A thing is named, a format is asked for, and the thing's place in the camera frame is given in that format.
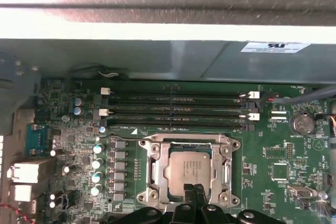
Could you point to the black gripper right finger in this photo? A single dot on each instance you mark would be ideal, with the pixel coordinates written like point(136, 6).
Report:
point(215, 216)

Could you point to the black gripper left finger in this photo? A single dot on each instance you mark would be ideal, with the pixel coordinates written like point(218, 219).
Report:
point(183, 216)

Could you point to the silver CPU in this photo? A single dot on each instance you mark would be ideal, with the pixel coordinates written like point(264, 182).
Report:
point(189, 166)

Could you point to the metal socket cover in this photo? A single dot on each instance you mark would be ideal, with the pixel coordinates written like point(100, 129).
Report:
point(160, 153)

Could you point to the CPU socket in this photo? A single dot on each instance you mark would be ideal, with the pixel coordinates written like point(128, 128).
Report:
point(144, 140)

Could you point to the green motherboard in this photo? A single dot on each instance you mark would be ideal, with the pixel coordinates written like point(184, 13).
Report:
point(262, 155)

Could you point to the round coin battery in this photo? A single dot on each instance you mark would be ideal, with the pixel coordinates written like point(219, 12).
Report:
point(303, 123)

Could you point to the metal port block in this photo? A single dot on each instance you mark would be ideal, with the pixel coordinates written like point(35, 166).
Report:
point(23, 193)
point(26, 172)

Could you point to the black PC case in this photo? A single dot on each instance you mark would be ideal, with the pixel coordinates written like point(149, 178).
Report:
point(131, 56)

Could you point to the white case label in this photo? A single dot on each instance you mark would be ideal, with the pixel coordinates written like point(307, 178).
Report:
point(275, 48)

